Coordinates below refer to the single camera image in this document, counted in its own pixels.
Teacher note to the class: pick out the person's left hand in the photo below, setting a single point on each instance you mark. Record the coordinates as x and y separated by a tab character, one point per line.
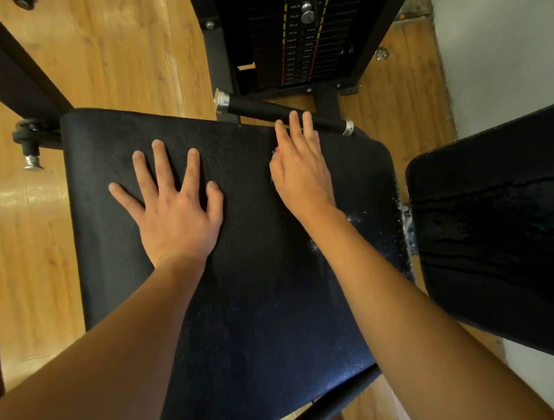
177	216

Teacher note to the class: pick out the person's right hand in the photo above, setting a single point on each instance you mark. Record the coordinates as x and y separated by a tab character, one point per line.
302	176

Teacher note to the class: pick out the person's left forearm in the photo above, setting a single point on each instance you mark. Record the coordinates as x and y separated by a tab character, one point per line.
102	365

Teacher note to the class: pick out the person's right forearm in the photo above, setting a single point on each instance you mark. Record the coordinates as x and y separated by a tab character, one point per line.
438	327

